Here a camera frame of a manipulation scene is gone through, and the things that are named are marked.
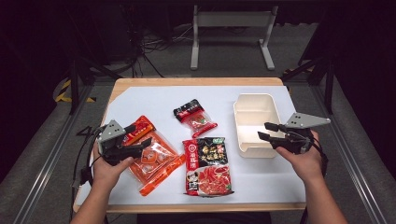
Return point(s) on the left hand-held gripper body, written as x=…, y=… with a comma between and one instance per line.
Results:
x=111, y=132

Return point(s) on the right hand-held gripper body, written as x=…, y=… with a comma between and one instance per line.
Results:
x=303, y=120

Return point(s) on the orange clear seasoning packet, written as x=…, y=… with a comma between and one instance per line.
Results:
x=157, y=161

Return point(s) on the cream plastic container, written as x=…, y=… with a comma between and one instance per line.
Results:
x=252, y=118

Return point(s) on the large red black seasoning packet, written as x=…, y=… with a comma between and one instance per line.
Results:
x=208, y=168

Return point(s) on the person's left hand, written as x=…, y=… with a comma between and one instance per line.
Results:
x=107, y=174

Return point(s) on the person's right hand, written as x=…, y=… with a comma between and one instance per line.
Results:
x=306, y=165

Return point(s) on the white table sheet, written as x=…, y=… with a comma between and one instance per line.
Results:
x=162, y=102

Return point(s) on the black metal stand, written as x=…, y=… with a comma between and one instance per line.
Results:
x=328, y=81
x=74, y=81

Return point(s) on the small red black seasoning packet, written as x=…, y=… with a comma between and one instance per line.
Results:
x=196, y=118

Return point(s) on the yellow black floor tape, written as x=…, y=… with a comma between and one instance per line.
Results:
x=62, y=93

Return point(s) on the aluminium rail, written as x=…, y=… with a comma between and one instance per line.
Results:
x=46, y=168
x=351, y=161

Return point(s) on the white metal stand frame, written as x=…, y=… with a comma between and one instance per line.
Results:
x=232, y=19

